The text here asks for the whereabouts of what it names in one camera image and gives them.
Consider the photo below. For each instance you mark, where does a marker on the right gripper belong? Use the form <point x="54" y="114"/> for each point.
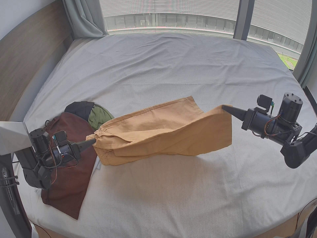
<point x="258" y="121"/>

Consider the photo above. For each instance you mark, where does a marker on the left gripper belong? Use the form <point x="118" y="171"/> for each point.
<point x="66" y="152"/>

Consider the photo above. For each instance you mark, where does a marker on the tan shorts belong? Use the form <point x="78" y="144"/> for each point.
<point x="161" y="132"/>

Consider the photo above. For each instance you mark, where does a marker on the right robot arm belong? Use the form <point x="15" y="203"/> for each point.
<point x="294" y="147"/>

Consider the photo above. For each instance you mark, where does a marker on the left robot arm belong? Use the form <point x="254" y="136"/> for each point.
<point x="32" y="172"/>

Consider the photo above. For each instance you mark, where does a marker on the bed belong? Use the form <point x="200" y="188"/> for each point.
<point x="173" y="66"/>

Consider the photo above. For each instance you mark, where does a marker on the brown garment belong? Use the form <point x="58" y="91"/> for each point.
<point x="69" y="182"/>

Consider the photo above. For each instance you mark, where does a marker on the white garment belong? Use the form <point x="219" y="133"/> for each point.
<point x="97" y="167"/>

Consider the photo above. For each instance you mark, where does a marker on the black garment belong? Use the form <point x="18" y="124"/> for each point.
<point x="78" y="109"/>

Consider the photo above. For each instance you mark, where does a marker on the green garment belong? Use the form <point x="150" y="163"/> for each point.
<point x="99" y="118"/>

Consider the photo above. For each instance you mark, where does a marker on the grey-green curtain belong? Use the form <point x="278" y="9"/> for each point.
<point x="79" y="13"/>
<point x="310" y="66"/>

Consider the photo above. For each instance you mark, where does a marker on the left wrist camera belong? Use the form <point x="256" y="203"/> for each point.
<point x="60" y="137"/>

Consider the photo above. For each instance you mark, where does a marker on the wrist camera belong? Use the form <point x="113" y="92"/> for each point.
<point x="60" y="137"/>
<point x="263" y="100"/>

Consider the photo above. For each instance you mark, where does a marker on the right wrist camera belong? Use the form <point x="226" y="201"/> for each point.
<point x="263" y="100"/>

